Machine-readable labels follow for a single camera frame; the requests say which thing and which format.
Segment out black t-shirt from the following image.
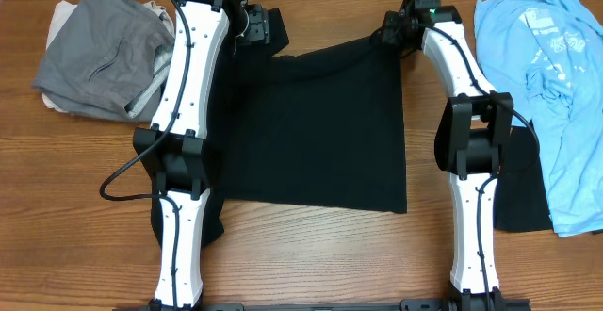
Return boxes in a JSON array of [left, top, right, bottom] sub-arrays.
[[150, 7, 409, 249]]

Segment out white folded garment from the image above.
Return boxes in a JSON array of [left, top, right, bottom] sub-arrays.
[[41, 0, 175, 113]]

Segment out grey folded shorts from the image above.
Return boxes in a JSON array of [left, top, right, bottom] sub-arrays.
[[31, 0, 174, 123]]

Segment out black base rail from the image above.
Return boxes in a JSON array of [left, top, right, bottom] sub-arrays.
[[113, 299, 531, 311]]

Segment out light blue t-shirt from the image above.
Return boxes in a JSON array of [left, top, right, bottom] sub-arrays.
[[474, 0, 602, 237]]

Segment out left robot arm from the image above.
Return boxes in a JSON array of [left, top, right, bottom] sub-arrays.
[[133, 0, 269, 310]]

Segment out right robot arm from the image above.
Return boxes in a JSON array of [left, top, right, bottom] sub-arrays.
[[379, 0, 513, 310]]

